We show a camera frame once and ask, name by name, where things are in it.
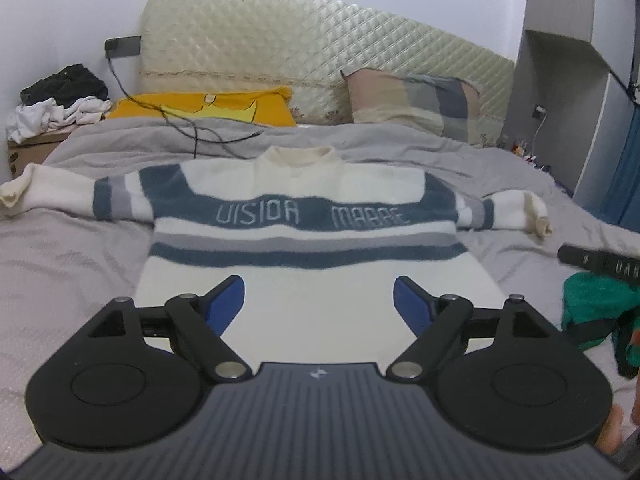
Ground plaid pillow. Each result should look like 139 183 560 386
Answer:
341 67 483 148

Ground small colourful bedside trinkets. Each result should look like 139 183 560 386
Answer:
510 137 541 166

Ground blue hanging cloth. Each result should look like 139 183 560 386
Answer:
615 105 640 233

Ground light patterned bed sheet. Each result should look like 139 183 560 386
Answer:
0 205 640 461

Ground black crumpled clothes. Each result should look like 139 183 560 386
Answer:
20 63 110 108

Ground white crumpled clothes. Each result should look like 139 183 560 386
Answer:
6 96 113 143

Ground white blue striped fuzzy sweater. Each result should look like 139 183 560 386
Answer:
0 145 553 366

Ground cardboard box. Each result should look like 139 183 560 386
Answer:
6 130 76 178

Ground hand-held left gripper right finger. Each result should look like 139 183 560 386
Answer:
386 275 552 382

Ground cream quilted headboard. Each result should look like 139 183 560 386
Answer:
137 0 516 146

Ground green black striped garment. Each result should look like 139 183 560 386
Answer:
560 270 640 381

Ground grey wardrobe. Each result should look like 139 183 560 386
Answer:
515 0 640 221

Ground thin black cable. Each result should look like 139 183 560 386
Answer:
107 55 266 158

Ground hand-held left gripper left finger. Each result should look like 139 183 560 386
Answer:
87 275 252 384

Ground person's bare leg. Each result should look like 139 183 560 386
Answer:
595 402 628 456

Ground yellow pillow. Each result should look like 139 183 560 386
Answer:
106 87 298 128

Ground dark wall socket panel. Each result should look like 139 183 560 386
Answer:
104 35 143 57

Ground grey duvet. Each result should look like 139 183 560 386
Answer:
42 120 640 243

